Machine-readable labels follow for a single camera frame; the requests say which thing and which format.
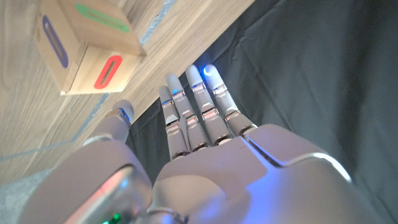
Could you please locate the black backdrop curtain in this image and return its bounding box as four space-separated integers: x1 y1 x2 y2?
126 0 398 224

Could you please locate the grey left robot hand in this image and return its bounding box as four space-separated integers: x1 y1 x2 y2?
17 63 388 224

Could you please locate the cardboard box with coloured slots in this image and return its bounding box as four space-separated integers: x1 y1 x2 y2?
32 0 147 96

